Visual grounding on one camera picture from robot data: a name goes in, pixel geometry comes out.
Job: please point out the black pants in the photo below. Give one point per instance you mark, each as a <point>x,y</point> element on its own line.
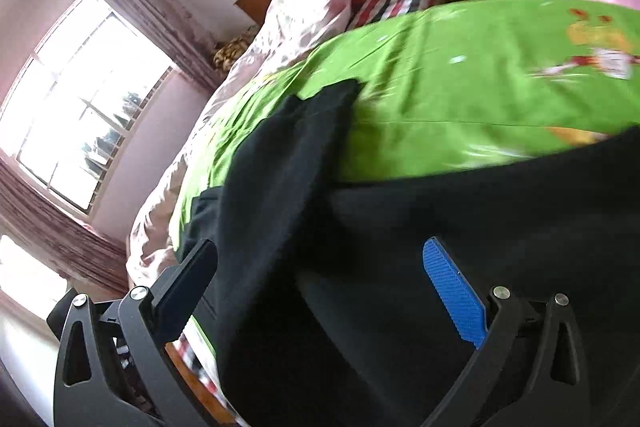
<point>360,307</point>

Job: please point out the leopard print cloth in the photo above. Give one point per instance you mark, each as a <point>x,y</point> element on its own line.
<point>232,52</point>

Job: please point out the wooden bed frame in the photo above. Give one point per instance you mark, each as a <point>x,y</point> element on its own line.
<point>200,402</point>

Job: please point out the purple striped curtain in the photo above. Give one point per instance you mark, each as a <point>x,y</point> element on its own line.
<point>60,232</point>
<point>150,7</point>

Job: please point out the green printed bed sheet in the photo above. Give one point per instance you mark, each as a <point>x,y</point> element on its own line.
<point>450,97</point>

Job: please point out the pale pink floral quilt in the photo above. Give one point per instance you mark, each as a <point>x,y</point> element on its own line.
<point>300,7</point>

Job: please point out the window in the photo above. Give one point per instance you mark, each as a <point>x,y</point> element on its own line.
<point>75,107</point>

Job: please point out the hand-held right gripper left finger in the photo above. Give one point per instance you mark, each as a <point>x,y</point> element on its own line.
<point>185,288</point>

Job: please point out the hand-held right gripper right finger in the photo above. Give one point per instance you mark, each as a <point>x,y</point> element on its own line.
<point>452,292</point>

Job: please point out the plaid under sheet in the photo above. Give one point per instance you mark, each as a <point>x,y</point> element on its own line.
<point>192,359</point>

